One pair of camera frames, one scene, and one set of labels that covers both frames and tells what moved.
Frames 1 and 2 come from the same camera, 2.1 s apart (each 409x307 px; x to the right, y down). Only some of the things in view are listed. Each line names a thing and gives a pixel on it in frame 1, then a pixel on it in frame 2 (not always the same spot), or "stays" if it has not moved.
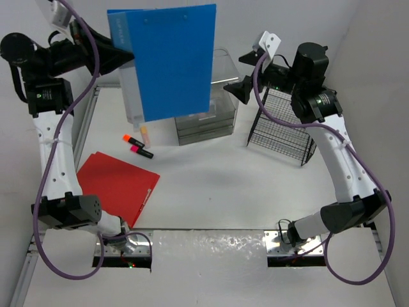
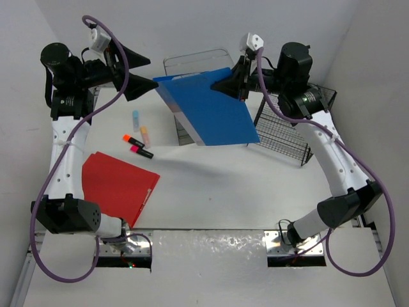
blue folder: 174,48 to 218,118
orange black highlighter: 127,139 stays
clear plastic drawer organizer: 219,122 to 180,61
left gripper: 110,57 to 137,85
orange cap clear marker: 144,132 stays
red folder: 121,188 stays
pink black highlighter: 137,149 stays
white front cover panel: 208,268 stays
